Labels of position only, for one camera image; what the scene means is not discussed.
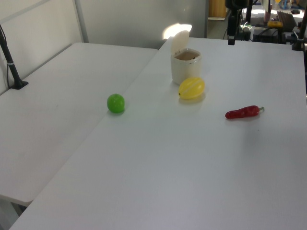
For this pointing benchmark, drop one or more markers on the black Franka gripper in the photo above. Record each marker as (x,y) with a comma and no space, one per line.
(232,24)

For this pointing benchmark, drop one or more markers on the small white garbage bin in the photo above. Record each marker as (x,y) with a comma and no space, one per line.
(185,69)

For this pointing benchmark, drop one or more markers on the wooden cabinet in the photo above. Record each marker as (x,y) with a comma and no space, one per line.
(217,8)

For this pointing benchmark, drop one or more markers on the black equipment box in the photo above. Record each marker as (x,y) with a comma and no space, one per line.
(268,35)

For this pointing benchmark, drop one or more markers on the yellow handheld device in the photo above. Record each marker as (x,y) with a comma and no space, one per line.
(275,24)

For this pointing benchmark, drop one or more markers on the yellow toy melon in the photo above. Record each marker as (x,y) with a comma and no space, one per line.
(191,88)

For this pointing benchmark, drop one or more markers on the black tripod pole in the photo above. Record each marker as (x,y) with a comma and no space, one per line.
(299,36)

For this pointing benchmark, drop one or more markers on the red toy chili pepper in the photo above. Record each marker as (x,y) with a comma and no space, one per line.
(242,112)

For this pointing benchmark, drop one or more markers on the green toy apple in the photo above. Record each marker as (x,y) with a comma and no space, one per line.
(115,103)

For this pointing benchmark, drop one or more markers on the white partition frame post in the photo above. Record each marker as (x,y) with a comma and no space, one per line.
(81,21)

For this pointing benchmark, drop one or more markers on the black camera stand pole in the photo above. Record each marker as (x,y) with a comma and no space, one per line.
(10,64)

